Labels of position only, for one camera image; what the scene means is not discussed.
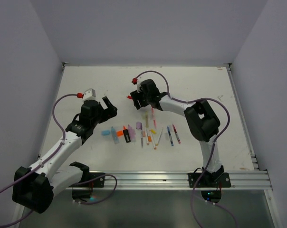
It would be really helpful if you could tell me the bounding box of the clear purple gel pen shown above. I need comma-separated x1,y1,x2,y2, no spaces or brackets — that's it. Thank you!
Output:
140,127,144,148

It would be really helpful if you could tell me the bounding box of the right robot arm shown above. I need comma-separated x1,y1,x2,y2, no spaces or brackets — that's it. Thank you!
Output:
130,78,224,187

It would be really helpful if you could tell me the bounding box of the light blue highlighter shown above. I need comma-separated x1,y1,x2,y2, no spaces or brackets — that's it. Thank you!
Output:
111,127,119,144

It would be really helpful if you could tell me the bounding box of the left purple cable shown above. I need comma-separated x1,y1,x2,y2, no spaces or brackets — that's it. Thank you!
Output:
0,93,118,228

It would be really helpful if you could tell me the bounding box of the black orange highlighter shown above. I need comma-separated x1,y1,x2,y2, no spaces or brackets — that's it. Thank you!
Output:
123,126,131,143

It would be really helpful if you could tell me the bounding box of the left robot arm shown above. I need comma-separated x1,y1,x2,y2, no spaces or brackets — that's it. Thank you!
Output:
12,96,117,213

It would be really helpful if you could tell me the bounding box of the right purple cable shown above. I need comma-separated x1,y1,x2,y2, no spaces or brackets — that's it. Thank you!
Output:
131,71,239,228

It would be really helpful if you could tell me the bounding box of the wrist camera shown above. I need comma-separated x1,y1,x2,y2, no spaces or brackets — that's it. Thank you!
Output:
82,88,96,102
136,78,143,92

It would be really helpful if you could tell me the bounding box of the blue gel pen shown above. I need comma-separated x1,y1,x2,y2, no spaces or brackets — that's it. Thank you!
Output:
167,126,174,146

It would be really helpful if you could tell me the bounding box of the purple highlighter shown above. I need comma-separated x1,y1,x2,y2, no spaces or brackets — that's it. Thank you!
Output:
128,125,136,142

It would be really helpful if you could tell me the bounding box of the aluminium front rail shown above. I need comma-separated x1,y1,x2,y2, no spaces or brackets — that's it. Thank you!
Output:
55,171,272,190

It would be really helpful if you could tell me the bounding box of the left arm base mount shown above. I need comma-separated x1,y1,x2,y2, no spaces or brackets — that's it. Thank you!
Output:
69,161,105,205

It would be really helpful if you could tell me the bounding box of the white orange marker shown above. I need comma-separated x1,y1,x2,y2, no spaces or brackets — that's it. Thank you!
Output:
150,133,157,150

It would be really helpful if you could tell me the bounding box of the red gel pen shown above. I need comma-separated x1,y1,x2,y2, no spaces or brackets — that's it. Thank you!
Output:
172,124,181,144

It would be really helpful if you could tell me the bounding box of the purple highlighter cap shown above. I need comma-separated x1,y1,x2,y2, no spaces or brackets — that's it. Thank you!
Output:
136,122,142,130

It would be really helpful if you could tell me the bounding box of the purple cable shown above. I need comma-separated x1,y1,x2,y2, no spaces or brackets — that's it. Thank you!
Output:
131,71,239,228
0,93,118,228

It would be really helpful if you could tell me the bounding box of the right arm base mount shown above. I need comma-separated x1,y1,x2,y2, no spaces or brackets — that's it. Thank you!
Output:
196,165,231,203

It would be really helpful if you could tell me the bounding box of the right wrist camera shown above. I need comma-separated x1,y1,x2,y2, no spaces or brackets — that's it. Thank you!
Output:
136,78,143,92

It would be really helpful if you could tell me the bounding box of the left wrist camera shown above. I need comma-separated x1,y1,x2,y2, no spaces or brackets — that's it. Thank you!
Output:
82,88,96,102

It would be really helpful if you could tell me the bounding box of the yellow pink pen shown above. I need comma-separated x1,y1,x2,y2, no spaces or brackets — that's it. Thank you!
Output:
144,111,149,128

